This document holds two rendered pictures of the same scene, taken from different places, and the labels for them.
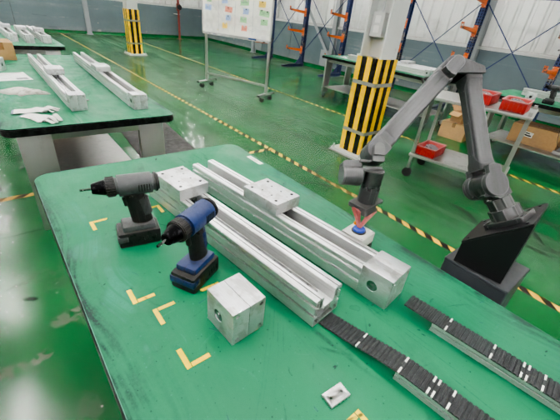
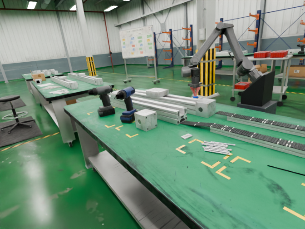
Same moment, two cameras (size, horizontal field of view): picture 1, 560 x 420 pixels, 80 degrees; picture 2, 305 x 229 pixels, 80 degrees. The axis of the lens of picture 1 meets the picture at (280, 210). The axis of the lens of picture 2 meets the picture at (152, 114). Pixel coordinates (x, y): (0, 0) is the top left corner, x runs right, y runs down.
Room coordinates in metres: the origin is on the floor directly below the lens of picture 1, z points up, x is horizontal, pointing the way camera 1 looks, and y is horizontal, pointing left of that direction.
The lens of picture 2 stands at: (-0.47, -0.10, 1.22)
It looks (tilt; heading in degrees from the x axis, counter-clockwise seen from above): 20 degrees down; 7
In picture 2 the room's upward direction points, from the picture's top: 6 degrees counter-clockwise
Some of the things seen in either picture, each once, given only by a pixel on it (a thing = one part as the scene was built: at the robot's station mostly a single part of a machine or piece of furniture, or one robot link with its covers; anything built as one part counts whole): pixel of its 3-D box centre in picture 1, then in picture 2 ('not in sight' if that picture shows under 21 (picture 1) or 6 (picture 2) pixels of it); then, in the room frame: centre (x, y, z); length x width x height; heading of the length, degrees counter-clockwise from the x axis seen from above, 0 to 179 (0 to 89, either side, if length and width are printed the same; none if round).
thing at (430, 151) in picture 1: (462, 137); (257, 76); (3.44, -1.80, 0.50); 1.03 x 0.55 x 1.01; 54
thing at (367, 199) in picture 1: (367, 195); (195, 80); (0.90, -0.26, 0.97); 0.10 x 0.07 x 0.07; 139
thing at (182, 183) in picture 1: (182, 186); (120, 95); (1.01, 0.35, 0.87); 0.16 x 0.11 x 0.07; 49
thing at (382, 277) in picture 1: (384, 277); (206, 107); (0.71, -0.31, 0.83); 0.12 x 0.09 x 0.10; 139
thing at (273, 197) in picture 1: (271, 199); (157, 93); (0.99, 0.04, 0.87); 0.16 x 0.11 x 0.07; 49
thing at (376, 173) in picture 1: (371, 177); (194, 72); (0.90, -0.26, 1.03); 0.07 x 0.06 x 0.07; 98
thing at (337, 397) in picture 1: (336, 395); (186, 136); (0.38, -0.15, 0.78); 0.05 x 0.03 x 0.01; 128
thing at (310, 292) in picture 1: (226, 230); (140, 105); (0.85, 0.16, 0.82); 0.80 x 0.10 x 0.09; 49
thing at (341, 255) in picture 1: (269, 211); (157, 99); (0.99, 0.04, 0.82); 0.80 x 0.10 x 0.09; 49
